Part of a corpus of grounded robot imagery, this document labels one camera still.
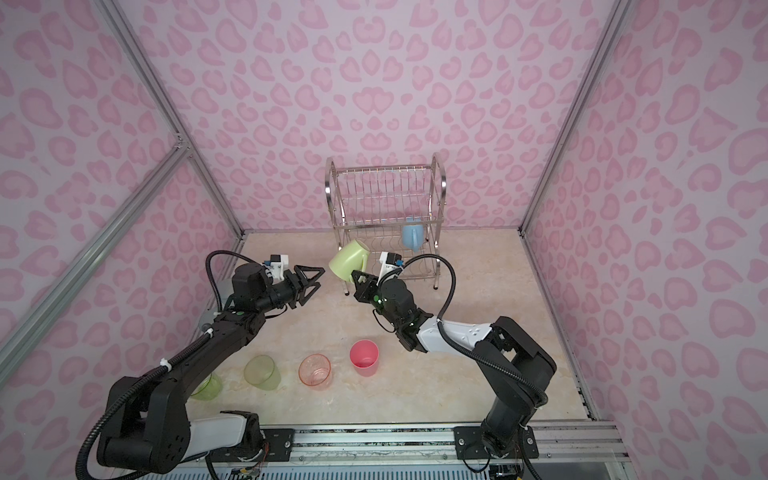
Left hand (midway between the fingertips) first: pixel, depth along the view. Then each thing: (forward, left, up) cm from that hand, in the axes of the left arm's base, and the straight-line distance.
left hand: (323, 272), depth 80 cm
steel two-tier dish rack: (+38, -19, -12) cm, 44 cm away
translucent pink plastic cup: (-19, +4, -21) cm, 29 cm away
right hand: (0, -8, 0) cm, 8 cm away
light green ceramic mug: (+3, -8, +2) cm, 8 cm away
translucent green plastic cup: (-19, +19, -20) cm, 33 cm away
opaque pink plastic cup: (-15, -10, -19) cm, 27 cm away
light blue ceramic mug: (+22, -26, -10) cm, 35 cm away
